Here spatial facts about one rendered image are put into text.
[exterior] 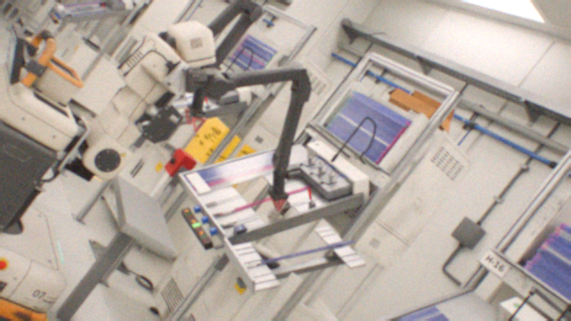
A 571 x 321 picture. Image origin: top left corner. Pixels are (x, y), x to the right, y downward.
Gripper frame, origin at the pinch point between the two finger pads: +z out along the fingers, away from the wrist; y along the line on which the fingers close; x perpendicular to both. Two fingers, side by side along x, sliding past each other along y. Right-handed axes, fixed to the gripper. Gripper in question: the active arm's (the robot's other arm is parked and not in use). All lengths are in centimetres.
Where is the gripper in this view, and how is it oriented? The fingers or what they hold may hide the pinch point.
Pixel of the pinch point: (277, 209)
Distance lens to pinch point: 296.7
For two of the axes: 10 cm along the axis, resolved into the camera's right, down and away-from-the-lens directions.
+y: -4.3, -4.1, 8.0
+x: -9.0, 1.7, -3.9
